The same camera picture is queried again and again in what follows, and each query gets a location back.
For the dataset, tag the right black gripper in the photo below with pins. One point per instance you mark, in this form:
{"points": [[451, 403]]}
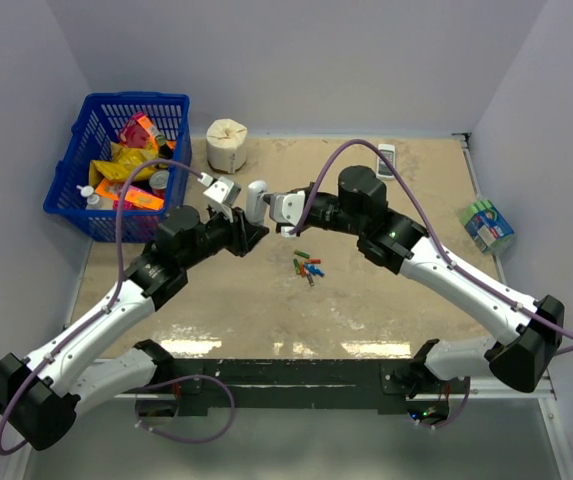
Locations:
{"points": [[308, 190]]}

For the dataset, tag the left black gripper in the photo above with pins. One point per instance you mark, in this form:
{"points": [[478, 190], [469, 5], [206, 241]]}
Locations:
{"points": [[244, 235]]}

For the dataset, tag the long white remote control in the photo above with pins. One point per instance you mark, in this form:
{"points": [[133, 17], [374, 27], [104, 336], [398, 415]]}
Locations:
{"points": [[255, 202]]}

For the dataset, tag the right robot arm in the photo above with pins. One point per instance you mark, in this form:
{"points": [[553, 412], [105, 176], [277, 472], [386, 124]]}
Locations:
{"points": [[522, 331]]}

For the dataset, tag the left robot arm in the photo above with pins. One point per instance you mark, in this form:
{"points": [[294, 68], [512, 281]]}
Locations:
{"points": [[36, 396]]}

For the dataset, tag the small white remote control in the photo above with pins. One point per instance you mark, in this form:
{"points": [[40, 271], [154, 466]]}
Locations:
{"points": [[383, 167]]}

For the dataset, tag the green battery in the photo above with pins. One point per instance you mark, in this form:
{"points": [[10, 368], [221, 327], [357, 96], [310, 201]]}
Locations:
{"points": [[301, 254]]}

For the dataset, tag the wrapped toilet paper roll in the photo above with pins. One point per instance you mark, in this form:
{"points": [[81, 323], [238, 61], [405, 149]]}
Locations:
{"points": [[226, 143]]}

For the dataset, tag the red tin can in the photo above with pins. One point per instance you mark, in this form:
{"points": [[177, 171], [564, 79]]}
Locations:
{"points": [[158, 182]]}

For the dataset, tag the orange pink snack pack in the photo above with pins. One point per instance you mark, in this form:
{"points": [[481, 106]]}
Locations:
{"points": [[137, 197]]}

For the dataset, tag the yellow snack bag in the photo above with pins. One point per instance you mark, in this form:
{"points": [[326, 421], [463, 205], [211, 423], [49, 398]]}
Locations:
{"points": [[119, 166]]}

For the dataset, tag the pink snack box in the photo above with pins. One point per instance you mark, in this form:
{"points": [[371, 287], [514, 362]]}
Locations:
{"points": [[140, 132]]}

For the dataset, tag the green blue sponge pack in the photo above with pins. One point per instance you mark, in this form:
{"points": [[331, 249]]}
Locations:
{"points": [[486, 226]]}

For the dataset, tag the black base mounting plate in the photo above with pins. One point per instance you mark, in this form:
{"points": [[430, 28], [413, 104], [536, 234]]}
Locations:
{"points": [[385, 386]]}

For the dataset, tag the white small bottle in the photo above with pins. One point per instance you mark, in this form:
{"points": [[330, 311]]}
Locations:
{"points": [[92, 199]]}

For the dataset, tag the blue plastic basket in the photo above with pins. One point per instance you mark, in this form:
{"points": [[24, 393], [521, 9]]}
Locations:
{"points": [[114, 133]]}

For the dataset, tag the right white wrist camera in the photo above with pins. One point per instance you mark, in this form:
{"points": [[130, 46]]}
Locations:
{"points": [[285, 210]]}

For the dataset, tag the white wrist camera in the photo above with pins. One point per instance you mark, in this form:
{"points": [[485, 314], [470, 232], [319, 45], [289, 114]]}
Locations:
{"points": [[285, 210], [221, 193]]}

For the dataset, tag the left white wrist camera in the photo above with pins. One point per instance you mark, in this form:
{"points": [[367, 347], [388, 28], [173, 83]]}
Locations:
{"points": [[221, 193]]}

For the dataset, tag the aluminium frame rail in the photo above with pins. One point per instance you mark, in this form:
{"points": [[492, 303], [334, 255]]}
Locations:
{"points": [[545, 399]]}

